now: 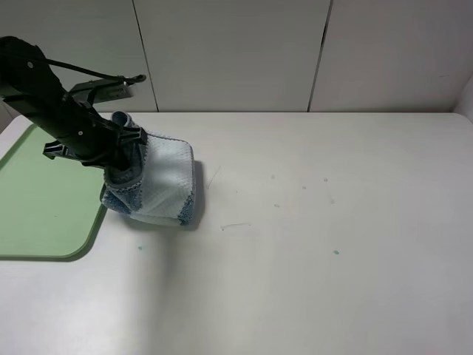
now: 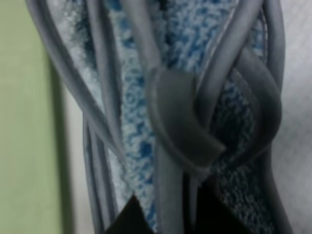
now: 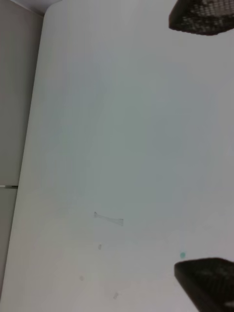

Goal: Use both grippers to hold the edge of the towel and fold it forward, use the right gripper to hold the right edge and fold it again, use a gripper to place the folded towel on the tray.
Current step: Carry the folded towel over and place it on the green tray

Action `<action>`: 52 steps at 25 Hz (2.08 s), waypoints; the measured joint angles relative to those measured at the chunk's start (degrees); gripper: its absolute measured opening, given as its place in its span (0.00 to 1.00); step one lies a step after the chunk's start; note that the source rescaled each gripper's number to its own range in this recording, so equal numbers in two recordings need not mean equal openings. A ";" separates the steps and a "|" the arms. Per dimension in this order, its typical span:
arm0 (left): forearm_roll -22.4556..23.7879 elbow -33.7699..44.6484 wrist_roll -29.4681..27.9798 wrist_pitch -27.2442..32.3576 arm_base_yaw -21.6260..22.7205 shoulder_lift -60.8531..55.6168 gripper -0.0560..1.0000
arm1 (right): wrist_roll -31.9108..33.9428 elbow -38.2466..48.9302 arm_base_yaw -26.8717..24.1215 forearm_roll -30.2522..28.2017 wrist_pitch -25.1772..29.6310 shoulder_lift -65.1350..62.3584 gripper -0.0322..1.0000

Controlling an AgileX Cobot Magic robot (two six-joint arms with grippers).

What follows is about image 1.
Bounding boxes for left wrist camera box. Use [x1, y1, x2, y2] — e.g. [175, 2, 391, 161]
[69, 79, 132, 104]

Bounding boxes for green plastic tray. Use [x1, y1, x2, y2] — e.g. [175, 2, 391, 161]
[1, 126, 105, 260]

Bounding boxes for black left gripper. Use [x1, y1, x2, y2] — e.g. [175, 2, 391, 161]
[43, 90, 148, 171]

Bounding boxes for blue white striped towel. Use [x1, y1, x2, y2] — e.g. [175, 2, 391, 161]
[100, 130, 196, 226]

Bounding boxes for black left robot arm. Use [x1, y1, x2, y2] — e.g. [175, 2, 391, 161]
[1, 36, 147, 171]

